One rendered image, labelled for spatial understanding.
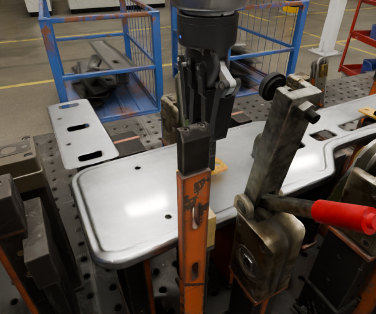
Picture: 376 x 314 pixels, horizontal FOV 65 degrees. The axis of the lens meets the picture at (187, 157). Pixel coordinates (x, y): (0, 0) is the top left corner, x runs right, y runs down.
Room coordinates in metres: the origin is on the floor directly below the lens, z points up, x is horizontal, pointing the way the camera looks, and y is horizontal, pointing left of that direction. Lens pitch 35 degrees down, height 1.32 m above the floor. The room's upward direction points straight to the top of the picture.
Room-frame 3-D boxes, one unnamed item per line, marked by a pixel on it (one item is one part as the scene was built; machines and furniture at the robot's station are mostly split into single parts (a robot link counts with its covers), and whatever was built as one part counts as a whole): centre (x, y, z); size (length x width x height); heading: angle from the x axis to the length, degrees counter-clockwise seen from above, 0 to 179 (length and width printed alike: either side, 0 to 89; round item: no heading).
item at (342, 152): (0.53, -0.28, 0.84); 0.12 x 0.05 x 0.29; 27
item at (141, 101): (2.71, 0.79, 0.47); 1.20 x 0.80 x 0.95; 22
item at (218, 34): (0.39, -0.02, 1.21); 0.08 x 0.07 x 0.09; 28
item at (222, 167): (0.39, -0.02, 1.02); 0.08 x 0.04 x 0.01; 118
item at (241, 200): (0.26, -0.07, 1.06); 0.03 x 0.01 x 0.03; 27
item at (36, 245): (0.28, 0.22, 0.85); 0.12 x 0.03 x 0.30; 27
